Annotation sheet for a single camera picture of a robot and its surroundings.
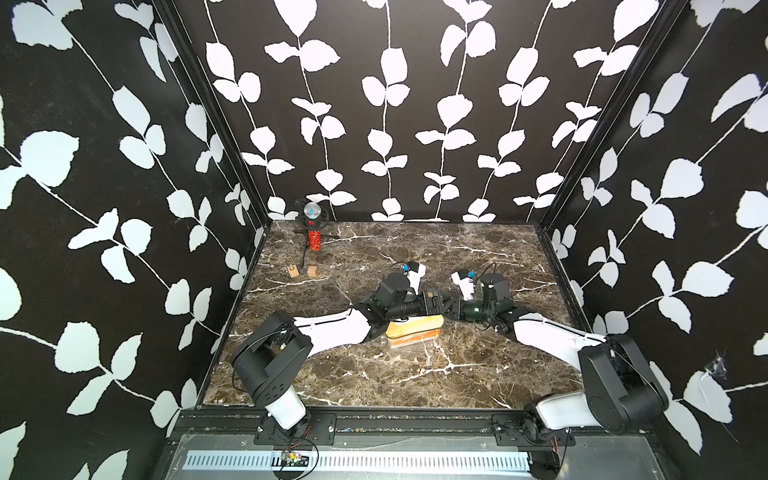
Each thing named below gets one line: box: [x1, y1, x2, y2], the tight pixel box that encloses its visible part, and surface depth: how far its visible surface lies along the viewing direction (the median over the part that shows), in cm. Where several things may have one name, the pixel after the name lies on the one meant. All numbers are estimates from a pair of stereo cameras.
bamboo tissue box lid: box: [386, 314, 444, 339], surface depth 83 cm
